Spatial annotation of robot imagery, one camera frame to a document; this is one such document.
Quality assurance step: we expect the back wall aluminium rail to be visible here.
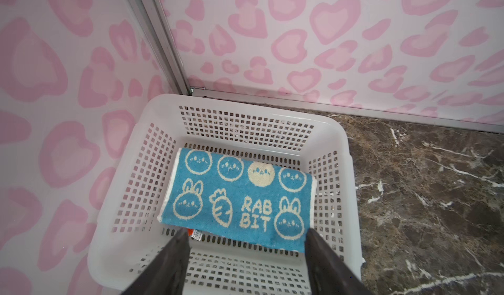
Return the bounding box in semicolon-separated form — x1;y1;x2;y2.
192;88;503;134

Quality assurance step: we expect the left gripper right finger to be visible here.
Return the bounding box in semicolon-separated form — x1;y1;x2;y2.
304;228;372;295

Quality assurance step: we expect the teal patterned towel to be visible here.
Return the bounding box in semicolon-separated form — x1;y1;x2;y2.
157;148;317;253

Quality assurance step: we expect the left corner aluminium post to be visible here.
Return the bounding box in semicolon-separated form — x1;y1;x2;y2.
127;0;192;96

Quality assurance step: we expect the white plastic basket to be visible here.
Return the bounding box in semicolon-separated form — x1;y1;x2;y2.
88;94;363;294

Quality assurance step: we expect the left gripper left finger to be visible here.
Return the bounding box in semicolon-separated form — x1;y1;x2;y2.
122;228;190;295

